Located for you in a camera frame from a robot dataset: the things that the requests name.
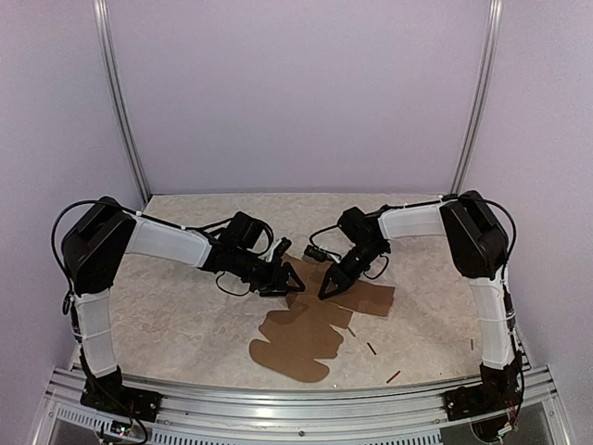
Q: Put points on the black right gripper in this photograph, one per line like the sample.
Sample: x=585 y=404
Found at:
x=340 y=278

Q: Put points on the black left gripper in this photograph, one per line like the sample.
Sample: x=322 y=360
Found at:
x=278 y=282

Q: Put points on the brown cardboard box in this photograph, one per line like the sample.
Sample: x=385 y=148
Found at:
x=298 y=339

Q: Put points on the right robot arm white sleeve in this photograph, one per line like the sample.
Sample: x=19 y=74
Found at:
x=480 y=250

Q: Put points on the front aluminium frame rail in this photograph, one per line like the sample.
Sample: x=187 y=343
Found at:
x=194 y=414

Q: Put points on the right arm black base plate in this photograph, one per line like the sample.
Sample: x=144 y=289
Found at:
x=472 y=401

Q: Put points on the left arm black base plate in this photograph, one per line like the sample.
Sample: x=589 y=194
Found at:
x=115 y=398

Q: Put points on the right aluminium frame post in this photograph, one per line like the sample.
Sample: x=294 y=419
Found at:
x=487 y=63

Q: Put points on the aluminium frame post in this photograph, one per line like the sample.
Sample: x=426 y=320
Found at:
x=487 y=63
x=108 y=54

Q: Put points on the left aluminium frame post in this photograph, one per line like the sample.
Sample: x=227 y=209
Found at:
x=108 y=54

